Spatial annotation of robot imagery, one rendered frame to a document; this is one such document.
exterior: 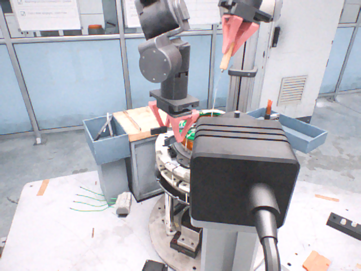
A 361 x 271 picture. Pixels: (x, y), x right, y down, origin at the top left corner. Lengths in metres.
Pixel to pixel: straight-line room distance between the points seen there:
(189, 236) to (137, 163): 0.29
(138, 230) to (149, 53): 0.61
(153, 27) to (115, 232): 0.64
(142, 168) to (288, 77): 2.42
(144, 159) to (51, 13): 2.09
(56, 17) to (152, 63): 2.36
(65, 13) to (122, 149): 2.06
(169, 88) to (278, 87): 2.59
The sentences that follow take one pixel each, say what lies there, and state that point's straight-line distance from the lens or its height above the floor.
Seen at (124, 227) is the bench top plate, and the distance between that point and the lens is 0.91.
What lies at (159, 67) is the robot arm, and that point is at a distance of 0.44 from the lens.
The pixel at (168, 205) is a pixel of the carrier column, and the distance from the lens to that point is 0.78.
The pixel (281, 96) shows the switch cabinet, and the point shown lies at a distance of 3.13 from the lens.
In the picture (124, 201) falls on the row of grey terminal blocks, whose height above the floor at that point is 0.82.
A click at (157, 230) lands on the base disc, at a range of 0.86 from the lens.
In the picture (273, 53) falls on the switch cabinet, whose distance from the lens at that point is 2.88.
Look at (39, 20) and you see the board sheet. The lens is 2.79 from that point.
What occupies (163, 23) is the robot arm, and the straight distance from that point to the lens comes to 0.51.
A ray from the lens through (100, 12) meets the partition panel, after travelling 2.80.
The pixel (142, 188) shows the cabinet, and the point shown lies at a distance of 0.96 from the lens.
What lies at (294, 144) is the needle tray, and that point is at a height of 1.03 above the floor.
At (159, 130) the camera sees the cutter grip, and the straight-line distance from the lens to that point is 0.60.
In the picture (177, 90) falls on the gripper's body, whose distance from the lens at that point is 0.52.
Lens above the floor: 1.45
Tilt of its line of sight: 30 degrees down
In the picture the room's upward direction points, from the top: straight up
